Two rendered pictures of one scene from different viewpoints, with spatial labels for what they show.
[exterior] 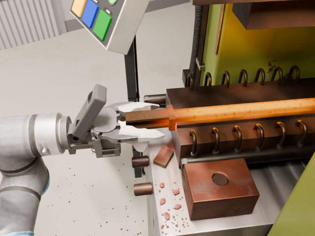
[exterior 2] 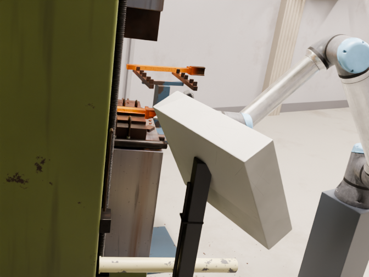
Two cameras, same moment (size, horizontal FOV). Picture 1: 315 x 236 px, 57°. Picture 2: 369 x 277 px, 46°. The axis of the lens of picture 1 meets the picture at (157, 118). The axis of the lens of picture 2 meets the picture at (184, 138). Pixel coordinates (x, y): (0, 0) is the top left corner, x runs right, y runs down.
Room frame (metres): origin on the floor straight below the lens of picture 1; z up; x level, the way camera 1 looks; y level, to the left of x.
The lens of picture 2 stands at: (1.94, -0.03, 1.47)
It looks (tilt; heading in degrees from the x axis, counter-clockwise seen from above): 21 degrees down; 174
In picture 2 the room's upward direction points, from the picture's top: 9 degrees clockwise
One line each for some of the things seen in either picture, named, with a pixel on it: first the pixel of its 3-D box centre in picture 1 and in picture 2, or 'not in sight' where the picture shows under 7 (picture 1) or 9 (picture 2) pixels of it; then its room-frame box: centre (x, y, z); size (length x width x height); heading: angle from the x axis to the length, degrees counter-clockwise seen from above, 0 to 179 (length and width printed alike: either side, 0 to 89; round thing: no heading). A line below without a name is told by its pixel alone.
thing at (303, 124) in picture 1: (299, 134); not in sight; (0.42, -0.29, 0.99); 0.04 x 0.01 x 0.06; 7
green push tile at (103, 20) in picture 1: (103, 25); not in sight; (0.88, 0.17, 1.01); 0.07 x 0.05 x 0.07; 32
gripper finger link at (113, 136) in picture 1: (118, 133); not in sight; (0.41, 0.08, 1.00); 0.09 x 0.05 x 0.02; 76
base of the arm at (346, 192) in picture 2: not in sight; (357, 189); (0.16, 1.00, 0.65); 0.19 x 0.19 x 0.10
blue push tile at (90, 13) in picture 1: (91, 14); not in sight; (0.96, 0.22, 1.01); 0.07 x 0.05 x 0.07; 32
